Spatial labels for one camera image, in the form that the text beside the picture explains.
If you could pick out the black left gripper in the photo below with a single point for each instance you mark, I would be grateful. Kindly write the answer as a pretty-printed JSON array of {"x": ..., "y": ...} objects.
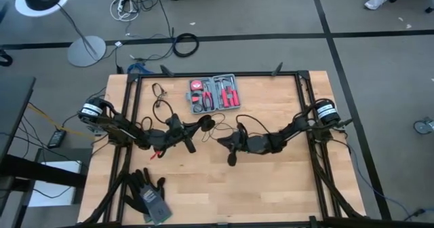
[{"x": 176, "y": 131}]

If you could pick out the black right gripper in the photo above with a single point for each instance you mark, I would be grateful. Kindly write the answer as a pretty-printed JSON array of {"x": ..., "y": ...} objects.
[{"x": 245, "y": 143}]

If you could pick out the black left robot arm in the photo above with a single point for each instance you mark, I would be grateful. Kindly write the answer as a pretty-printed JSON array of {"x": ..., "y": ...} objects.
[{"x": 118, "y": 131}]

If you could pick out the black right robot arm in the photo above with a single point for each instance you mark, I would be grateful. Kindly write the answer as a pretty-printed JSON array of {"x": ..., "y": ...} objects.
[{"x": 295, "y": 129}]

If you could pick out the black tape roll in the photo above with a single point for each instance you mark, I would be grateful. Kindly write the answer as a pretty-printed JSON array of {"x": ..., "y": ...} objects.
[{"x": 197, "y": 108}]

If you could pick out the red tape measure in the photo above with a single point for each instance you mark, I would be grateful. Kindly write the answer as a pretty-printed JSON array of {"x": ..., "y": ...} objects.
[{"x": 196, "y": 85}]

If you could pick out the grey plastic tool case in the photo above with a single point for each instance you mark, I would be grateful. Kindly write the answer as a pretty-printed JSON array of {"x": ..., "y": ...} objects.
[{"x": 211, "y": 85}]

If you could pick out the red bit holder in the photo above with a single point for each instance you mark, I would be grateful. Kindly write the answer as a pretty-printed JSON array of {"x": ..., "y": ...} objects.
[{"x": 231, "y": 97}]

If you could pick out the clear safety glasses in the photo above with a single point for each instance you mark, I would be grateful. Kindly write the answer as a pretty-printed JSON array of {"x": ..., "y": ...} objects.
[{"x": 159, "y": 90}]

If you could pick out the grey black work glove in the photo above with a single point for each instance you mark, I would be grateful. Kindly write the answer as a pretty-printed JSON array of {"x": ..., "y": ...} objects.
[
  {"x": 154, "y": 201},
  {"x": 130, "y": 194}
]

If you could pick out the floor lamp with round base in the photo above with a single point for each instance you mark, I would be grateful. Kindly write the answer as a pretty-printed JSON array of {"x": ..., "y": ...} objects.
[{"x": 86, "y": 51}]

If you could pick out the black power adapter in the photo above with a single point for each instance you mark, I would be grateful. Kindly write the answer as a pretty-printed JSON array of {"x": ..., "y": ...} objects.
[{"x": 57, "y": 138}]

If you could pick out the white power strip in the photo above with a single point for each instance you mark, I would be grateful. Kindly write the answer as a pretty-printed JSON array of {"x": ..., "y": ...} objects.
[{"x": 121, "y": 5}]

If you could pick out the black desk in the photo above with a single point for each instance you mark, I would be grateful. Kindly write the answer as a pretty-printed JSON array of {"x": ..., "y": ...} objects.
[{"x": 13, "y": 112}]

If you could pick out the grey caster wheel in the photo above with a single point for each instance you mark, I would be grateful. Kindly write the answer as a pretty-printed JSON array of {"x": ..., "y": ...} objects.
[{"x": 424, "y": 126}]

